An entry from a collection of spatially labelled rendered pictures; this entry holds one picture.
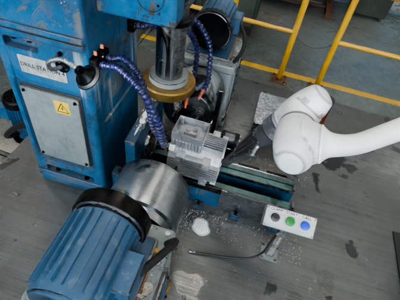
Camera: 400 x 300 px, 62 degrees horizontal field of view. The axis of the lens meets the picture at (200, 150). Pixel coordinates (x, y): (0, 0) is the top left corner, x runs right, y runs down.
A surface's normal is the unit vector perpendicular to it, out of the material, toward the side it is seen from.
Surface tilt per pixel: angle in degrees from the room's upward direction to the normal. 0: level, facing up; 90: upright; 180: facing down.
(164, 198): 32
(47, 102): 90
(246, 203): 90
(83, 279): 23
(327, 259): 0
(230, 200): 90
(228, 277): 0
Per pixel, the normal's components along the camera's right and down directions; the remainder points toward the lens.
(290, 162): -0.45, 0.62
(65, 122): -0.25, 0.68
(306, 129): -0.03, -0.71
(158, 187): 0.45, -0.54
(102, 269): 0.72, -0.34
